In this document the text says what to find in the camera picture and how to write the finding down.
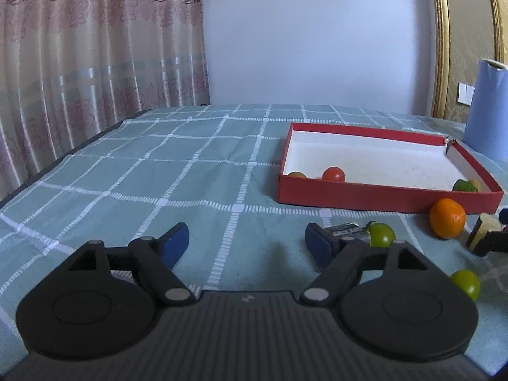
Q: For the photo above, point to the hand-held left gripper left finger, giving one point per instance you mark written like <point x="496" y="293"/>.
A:
<point x="177" y="241"/>

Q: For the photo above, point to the small green toy vegetable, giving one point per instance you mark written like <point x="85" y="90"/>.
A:
<point x="462" y="185"/>

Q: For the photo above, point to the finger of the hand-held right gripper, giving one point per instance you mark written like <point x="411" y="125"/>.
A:
<point x="505" y="215"/>
<point x="493" y="243"/>

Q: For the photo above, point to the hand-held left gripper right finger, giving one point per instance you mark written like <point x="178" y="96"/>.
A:
<point x="317" y="246"/>

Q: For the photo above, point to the gold wall moulding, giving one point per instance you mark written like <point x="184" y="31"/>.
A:
<point x="496" y="12"/>
<point x="440" y="43"/>

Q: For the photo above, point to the orange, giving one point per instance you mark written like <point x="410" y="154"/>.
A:
<point x="447" y="218"/>

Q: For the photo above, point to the green tomato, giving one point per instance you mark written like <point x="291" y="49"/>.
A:
<point x="467" y="283"/>
<point x="381" y="235"/>

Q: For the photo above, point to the blue pitcher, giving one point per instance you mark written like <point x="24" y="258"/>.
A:
<point x="487" y="107"/>

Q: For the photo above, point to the red cardboard box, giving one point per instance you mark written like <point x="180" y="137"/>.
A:
<point x="381" y="158"/>

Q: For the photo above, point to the small yellow round fruit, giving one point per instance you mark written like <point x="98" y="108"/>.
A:
<point x="297" y="175"/>

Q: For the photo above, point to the dark roll with beige end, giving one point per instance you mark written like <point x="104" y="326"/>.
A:
<point x="483" y="228"/>

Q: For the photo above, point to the green checked tablecloth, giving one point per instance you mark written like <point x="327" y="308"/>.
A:
<point x="158" y="182"/>

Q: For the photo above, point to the pale yellow round fruit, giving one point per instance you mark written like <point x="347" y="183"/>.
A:
<point x="475" y="184"/>

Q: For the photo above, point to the patterned beige curtain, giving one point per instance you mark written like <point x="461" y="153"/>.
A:
<point x="95" y="67"/>

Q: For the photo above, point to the red cherry tomato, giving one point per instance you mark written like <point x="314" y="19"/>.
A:
<point x="333" y="174"/>

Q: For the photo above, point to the white wall switch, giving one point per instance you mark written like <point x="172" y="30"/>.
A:
<point x="465" y="93"/>

